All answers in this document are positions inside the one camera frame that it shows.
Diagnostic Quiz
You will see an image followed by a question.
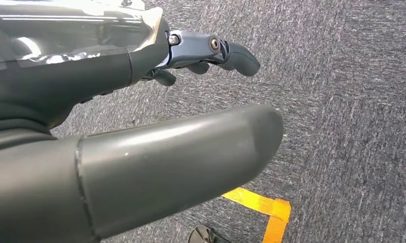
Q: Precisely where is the yellow floor tape square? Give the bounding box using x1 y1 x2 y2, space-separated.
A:
222 187 292 243

